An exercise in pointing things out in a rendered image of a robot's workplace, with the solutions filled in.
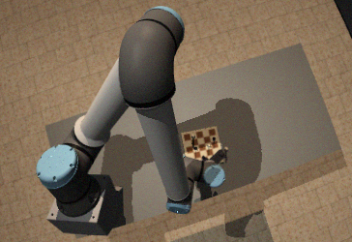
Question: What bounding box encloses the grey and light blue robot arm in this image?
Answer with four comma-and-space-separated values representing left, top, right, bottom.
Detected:
36, 6, 226, 217

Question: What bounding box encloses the chessboard with pieces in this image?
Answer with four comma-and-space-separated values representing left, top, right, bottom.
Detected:
181, 126, 221, 160

